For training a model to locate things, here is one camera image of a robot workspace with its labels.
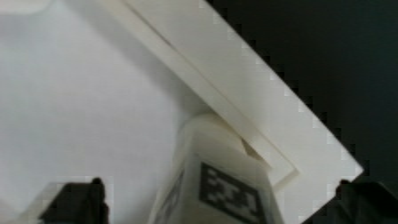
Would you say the white square tabletop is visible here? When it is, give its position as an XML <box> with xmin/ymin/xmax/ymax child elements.
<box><xmin>0</xmin><ymin>0</ymin><xmax>362</xmax><ymax>224</ymax></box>

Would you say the white table leg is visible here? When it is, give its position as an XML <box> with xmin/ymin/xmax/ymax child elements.
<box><xmin>147</xmin><ymin>114</ymin><xmax>284</xmax><ymax>224</ymax></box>

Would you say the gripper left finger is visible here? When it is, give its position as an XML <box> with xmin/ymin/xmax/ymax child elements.
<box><xmin>38</xmin><ymin>177</ymin><xmax>109</xmax><ymax>224</ymax></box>

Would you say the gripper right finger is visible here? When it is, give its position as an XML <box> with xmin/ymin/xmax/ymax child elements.
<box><xmin>301</xmin><ymin>180</ymin><xmax>398</xmax><ymax>224</ymax></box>

